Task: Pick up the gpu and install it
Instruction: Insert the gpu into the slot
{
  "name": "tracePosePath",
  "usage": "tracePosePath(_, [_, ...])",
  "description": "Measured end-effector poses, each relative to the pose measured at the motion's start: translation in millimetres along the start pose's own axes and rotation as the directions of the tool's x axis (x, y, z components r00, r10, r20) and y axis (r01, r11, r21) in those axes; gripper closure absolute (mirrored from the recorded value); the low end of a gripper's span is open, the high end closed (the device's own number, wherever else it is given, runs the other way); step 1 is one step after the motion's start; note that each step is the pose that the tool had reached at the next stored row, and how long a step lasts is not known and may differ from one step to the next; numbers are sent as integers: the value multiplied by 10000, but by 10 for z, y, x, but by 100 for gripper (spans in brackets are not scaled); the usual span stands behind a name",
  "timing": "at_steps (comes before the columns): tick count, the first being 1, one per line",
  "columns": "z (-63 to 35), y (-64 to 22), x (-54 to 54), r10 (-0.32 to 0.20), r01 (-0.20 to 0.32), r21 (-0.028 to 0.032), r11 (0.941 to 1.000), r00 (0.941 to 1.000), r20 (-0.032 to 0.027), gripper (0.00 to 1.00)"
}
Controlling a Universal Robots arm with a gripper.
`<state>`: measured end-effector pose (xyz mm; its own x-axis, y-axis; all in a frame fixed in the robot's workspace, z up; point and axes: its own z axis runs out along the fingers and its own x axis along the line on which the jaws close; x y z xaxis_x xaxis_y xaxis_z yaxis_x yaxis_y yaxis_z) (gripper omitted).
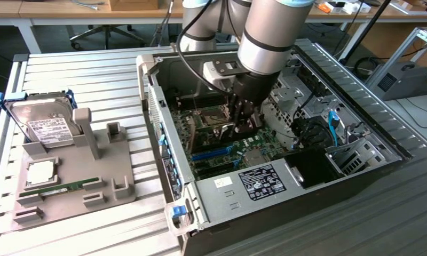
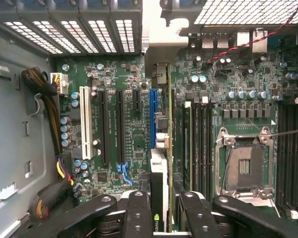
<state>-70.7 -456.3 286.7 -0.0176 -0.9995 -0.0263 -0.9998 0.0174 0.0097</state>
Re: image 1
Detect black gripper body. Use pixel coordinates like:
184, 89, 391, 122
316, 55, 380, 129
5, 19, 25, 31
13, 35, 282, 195
230, 71, 278, 108

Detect graphics card with metal bracket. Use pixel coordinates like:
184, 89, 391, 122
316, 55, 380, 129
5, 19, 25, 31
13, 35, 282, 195
186, 121, 237, 155

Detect CPU socket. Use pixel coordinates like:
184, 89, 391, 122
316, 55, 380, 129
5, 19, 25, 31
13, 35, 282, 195
194, 106, 232, 129

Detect green motherboard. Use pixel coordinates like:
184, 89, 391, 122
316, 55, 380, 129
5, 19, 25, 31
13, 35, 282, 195
168, 90, 285, 182

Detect silver disk bay cage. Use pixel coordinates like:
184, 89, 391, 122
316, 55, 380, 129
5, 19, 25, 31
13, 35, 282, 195
264, 76, 306, 150

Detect socket locking lever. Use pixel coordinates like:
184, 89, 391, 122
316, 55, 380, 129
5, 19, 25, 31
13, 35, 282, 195
190, 89, 200, 116

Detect blue expansion slot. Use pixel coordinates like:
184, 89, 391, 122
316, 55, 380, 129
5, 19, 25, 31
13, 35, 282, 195
190, 148, 237, 162

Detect black expansion slot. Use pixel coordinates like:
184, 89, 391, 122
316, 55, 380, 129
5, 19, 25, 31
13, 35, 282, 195
194, 161, 242, 177

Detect grey power supply unit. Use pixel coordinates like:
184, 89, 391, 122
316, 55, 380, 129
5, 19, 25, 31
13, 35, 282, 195
194, 158, 306, 225

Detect silver perforated disk bay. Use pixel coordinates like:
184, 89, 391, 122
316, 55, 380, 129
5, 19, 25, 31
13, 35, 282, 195
322, 138, 403, 176

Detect orange and white box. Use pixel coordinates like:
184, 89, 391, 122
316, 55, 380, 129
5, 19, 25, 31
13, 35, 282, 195
314, 1, 344, 14

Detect blue case latch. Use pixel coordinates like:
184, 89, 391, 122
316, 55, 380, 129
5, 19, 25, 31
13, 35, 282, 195
168, 205, 186, 219

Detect black tripod pole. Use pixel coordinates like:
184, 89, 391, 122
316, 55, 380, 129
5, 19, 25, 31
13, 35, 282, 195
337, 0, 392, 65

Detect open black PC case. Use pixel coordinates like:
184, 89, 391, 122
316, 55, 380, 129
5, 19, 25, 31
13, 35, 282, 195
136, 44, 413, 256

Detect white box on desk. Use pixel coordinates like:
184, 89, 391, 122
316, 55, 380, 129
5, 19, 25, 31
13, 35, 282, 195
340, 2, 371, 14

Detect grey machine box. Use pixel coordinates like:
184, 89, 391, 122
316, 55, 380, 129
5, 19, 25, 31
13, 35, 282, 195
375, 61, 427, 101

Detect cardboard box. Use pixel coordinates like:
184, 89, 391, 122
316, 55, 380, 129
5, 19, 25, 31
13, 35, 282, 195
107, 0, 164, 12

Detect black office chair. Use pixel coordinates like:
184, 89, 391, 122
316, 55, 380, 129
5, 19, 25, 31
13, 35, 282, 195
69, 24, 145, 50

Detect wooden desk with clutter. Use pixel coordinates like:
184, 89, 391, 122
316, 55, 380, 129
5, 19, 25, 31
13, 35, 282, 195
297, 0, 427, 63

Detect grey plastic parts rack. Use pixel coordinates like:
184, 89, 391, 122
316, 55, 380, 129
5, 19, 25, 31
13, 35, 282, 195
9, 107, 137, 233

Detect hard disk in blue carrier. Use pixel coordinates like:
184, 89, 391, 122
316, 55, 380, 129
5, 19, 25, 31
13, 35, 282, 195
0, 89, 85, 150

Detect green RAM stick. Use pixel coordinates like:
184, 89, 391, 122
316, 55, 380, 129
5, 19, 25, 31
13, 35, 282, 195
19, 178, 99, 199

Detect silver CPU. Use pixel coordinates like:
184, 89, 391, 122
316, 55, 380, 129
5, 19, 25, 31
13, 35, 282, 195
25, 162, 55, 187

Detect long wooden desk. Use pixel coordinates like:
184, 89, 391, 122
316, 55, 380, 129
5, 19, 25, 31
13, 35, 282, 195
0, 0, 185, 54

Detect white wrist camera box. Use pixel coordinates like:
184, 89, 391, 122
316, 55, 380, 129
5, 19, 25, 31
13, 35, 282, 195
201, 60, 249, 93

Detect black wire bundle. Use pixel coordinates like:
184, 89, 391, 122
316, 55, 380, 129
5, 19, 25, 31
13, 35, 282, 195
290, 117, 333, 151

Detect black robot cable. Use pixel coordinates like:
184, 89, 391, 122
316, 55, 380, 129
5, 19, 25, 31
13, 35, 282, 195
176, 0, 236, 93

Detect blue wire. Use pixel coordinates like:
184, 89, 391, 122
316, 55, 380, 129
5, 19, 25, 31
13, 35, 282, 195
325, 110, 342, 148

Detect coiled black floor cable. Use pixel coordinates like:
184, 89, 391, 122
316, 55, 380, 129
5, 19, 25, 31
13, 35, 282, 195
353, 57, 381, 80

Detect aluminium profile frame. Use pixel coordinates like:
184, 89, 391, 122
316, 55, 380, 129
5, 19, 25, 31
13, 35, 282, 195
364, 26, 427, 86

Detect thin black cable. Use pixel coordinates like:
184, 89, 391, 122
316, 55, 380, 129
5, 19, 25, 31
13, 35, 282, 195
393, 96, 427, 129

